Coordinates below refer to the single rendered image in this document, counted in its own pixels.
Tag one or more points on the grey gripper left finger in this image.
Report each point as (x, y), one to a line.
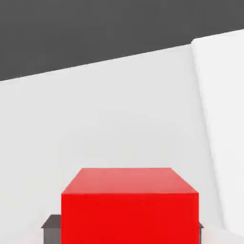
(52, 229)

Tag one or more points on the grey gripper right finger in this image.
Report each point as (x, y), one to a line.
(200, 234)

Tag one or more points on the small red cube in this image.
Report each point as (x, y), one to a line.
(129, 215)

